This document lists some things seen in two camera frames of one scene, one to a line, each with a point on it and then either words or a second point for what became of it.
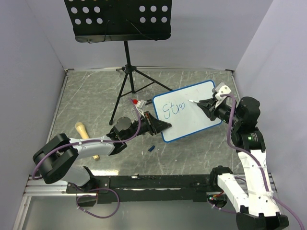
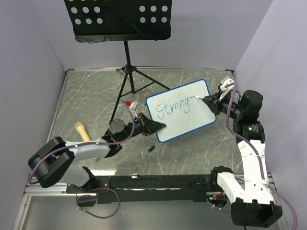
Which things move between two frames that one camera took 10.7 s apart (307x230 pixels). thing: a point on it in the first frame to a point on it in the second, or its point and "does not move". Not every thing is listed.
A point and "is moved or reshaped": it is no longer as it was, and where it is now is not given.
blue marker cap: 151,148 does not move
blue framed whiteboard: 185,117 is moved or reshaped
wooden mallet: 84,134 does not move
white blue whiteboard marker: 193,101 to 201,97
